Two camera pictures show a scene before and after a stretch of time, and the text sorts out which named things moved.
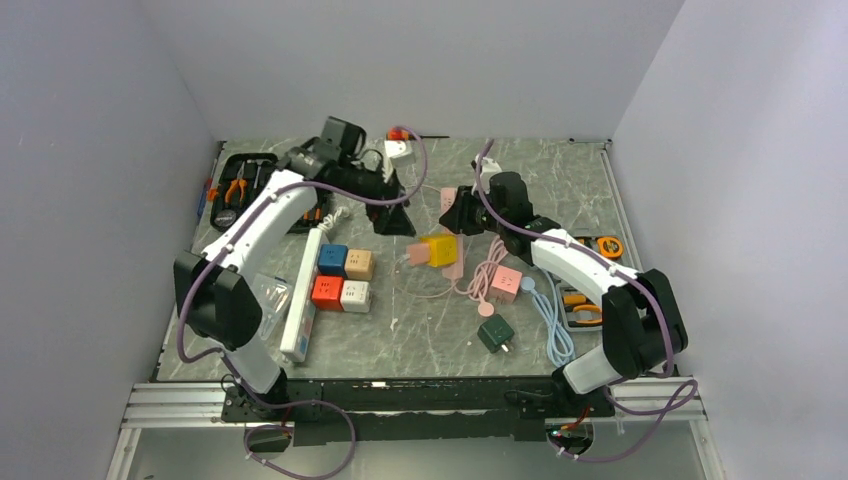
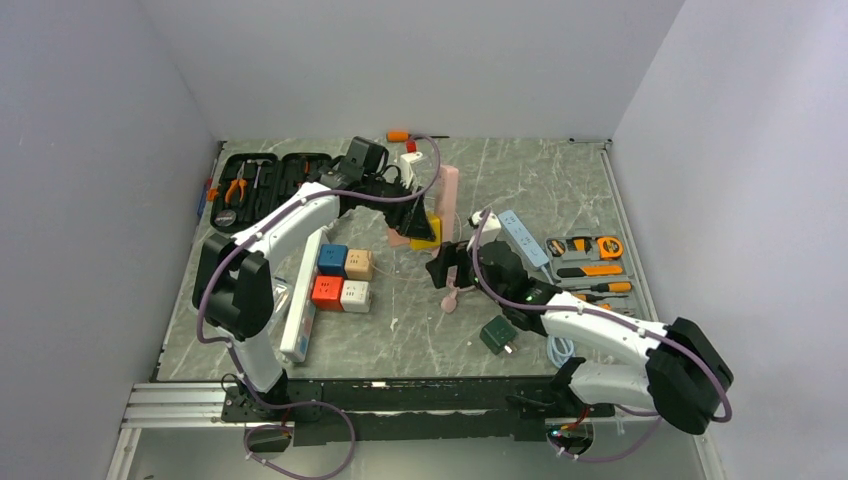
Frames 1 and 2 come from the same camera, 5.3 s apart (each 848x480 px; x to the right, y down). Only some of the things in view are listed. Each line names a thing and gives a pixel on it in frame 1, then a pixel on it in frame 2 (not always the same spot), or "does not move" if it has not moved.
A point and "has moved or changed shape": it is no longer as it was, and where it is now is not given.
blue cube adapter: [332, 259] does not move
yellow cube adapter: [443, 249] has moved or changed shape
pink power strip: [452, 271] has moved or changed shape
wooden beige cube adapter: [358, 264] does not move
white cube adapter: [355, 296] does not move
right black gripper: [458, 218] → [451, 254]
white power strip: [300, 330] does not move
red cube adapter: [326, 292] does not move
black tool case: [241, 173] does not move
